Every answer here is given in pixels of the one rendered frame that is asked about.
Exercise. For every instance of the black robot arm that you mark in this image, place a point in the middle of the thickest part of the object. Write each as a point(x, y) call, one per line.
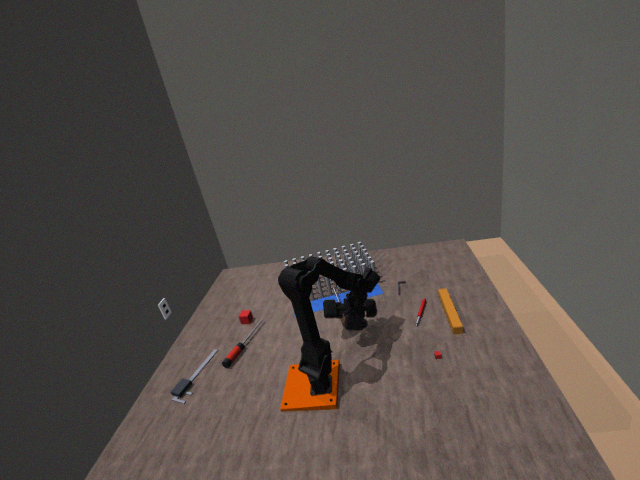
point(296, 283)

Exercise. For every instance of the blue flat strip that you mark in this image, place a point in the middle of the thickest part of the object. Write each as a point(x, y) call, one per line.
point(317, 305)

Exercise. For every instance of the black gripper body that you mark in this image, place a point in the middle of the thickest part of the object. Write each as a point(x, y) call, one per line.
point(331, 310)

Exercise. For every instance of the orange flat bar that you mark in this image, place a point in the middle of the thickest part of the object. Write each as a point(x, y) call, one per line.
point(450, 312)

